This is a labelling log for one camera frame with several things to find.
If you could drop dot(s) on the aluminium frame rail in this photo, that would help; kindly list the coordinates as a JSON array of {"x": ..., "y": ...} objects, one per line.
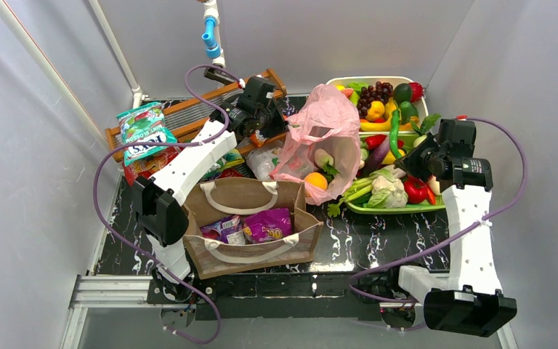
[{"x": 249, "y": 295}]

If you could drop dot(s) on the dark grape bunch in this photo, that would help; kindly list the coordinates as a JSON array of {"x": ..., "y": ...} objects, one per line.
[{"x": 368, "y": 94}]

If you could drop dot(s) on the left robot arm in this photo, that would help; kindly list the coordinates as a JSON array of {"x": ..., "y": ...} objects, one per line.
[{"x": 159, "y": 200}]

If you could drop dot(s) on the red apple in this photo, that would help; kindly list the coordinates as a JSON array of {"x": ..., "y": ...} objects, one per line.
[{"x": 417, "y": 91}]

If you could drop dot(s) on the green avocado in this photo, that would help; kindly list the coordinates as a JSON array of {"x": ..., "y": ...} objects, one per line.
[{"x": 403, "y": 93}]

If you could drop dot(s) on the yellow bell pepper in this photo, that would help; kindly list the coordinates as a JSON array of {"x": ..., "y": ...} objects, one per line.
[{"x": 390, "y": 158}]

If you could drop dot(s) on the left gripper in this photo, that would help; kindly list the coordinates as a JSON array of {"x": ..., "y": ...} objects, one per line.
[{"x": 273, "y": 122}]

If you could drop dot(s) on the green Fox's mint candy bag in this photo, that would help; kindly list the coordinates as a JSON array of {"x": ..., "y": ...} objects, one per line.
[{"x": 144, "y": 124}]

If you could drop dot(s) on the purple Fox's berries candy bag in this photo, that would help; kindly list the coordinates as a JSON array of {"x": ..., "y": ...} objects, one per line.
[{"x": 228, "y": 230}]

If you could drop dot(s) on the green lemon snack bag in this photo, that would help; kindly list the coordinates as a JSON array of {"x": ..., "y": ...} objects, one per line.
[{"x": 230, "y": 159}]

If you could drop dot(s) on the white radish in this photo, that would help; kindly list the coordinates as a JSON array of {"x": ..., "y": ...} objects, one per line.
[{"x": 323, "y": 159}]

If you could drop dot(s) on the purple grape candy bag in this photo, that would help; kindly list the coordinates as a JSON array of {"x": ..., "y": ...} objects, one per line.
[{"x": 268, "y": 225}]

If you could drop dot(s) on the orange peach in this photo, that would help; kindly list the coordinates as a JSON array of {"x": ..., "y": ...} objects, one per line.
[{"x": 317, "y": 180}]

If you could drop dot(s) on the red chili pepper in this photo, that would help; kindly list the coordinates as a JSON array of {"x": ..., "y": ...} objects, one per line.
[{"x": 374, "y": 141}]

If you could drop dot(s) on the red snack bag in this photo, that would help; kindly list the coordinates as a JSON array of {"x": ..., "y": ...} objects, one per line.
[{"x": 149, "y": 165}]

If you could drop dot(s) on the pink plastic grocery bag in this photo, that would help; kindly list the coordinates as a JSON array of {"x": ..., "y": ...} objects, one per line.
[{"x": 328, "y": 121}]

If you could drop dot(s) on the yellow banana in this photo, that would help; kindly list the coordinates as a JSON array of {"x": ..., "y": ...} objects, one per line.
[{"x": 384, "y": 126}]

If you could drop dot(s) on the white cauliflower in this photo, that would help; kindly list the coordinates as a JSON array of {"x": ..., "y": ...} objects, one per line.
[{"x": 387, "y": 193}]

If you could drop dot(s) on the wooden rack with glass shelves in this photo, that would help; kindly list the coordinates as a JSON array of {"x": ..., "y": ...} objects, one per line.
[{"x": 186, "y": 118}]

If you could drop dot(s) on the orange Fox's fruits candy bag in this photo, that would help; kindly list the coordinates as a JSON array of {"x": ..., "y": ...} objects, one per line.
[{"x": 257, "y": 139}]

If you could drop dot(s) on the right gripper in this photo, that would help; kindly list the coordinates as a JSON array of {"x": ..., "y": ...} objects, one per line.
[{"x": 414, "y": 157}]

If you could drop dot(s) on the purple eggplant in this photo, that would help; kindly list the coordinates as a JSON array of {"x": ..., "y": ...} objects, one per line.
[{"x": 376, "y": 158}]

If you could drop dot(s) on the red bell pepper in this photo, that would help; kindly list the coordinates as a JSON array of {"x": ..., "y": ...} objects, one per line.
[{"x": 416, "y": 190}]

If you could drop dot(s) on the white fruit tray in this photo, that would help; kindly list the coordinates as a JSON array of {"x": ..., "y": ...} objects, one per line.
[{"x": 371, "y": 80}]

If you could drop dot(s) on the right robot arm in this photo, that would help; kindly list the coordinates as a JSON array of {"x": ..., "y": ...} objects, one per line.
[{"x": 470, "y": 301}]

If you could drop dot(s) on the green Chuba snack bag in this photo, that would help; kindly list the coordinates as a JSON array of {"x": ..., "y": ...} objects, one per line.
[{"x": 263, "y": 161}]

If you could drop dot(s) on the brown burlap tote bag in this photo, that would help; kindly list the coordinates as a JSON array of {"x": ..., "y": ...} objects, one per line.
[{"x": 211, "y": 201}]

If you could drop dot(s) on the white pipe with blue valve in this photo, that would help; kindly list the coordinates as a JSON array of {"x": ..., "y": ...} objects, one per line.
[{"x": 212, "y": 43}]

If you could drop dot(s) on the white wall conduit pipe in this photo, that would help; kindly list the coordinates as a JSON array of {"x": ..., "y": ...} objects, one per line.
[{"x": 71, "y": 43}]

